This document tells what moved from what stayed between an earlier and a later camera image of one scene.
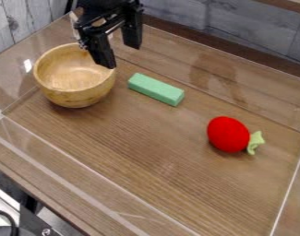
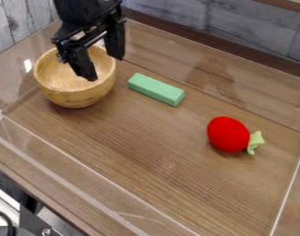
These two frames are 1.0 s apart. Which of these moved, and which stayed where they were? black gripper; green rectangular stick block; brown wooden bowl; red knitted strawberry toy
Moved: black gripper
Stayed: red knitted strawberry toy; brown wooden bowl; green rectangular stick block
